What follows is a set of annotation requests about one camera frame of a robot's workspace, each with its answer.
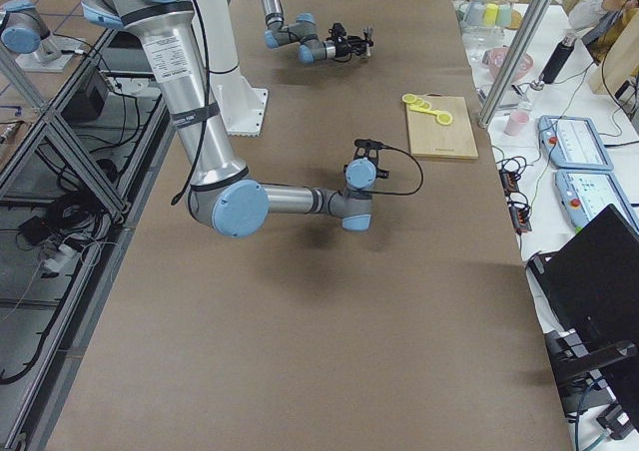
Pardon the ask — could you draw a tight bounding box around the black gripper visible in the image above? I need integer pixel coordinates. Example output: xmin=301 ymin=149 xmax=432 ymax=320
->
xmin=352 ymin=139 xmax=389 ymax=180
xmin=326 ymin=22 xmax=373 ymax=60

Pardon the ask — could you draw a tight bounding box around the steel double jigger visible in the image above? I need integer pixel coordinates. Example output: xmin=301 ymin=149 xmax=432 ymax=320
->
xmin=362 ymin=26 xmax=373 ymax=58

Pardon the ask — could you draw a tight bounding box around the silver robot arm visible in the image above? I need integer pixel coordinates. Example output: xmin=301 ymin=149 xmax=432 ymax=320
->
xmin=261 ymin=0 xmax=373 ymax=64
xmin=82 ymin=0 xmax=386 ymax=237

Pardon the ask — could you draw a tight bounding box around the pink plastic cup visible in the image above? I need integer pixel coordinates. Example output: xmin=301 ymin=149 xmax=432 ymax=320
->
xmin=504 ymin=110 xmax=529 ymax=137

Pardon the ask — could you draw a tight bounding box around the wooden cutting board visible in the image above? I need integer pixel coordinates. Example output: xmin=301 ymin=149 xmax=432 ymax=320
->
xmin=404 ymin=94 xmax=478 ymax=160

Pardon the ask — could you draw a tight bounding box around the lemon slice at board corner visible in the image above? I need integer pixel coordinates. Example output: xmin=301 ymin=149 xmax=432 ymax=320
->
xmin=401 ymin=94 xmax=416 ymax=104

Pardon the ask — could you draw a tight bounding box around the lemon slice on knife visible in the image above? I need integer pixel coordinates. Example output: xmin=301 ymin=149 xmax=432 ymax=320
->
xmin=435 ymin=113 xmax=453 ymax=126

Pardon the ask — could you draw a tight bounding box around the pink bowl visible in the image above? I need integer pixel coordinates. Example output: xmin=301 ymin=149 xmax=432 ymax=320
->
xmin=482 ymin=46 xmax=534 ymax=83

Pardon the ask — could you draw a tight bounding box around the black thermos bottle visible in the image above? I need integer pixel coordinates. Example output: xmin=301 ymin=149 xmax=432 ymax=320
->
xmin=539 ymin=33 xmax=577 ymax=84

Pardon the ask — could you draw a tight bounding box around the upper teach pendant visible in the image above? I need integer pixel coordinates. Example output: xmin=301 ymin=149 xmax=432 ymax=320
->
xmin=537 ymin=115 xmax=614 ymax=171

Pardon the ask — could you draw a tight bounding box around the teach pendant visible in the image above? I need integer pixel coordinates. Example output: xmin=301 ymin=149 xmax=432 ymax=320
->
xmin=537 ymin=115 xmax=614 ymax=171
xmin=554 ymin=169 xmax=638 ymax=231

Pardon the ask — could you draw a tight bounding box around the lower teach pendant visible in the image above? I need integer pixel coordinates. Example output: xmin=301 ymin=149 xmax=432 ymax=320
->
xmin=554 ymin=169 xmax=638 ymax=231

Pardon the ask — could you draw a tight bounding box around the person in background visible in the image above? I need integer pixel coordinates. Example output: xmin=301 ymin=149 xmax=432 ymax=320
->
xmin=568 ymin=0 xmax=638 ymax=63

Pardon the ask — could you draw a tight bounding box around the black laptop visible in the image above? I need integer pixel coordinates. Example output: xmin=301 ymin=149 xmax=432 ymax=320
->
xmin=527 ymin=205 xmax=638 ymax=346

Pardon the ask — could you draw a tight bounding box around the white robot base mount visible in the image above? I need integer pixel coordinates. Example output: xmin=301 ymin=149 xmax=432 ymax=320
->
xmin=211 ymin=69 xmax=269 ymax=137

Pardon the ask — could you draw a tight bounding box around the aluminium frame post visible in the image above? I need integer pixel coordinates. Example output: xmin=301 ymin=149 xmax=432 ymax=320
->
xmin=477 ymin=0 xmax=552 ymax=129

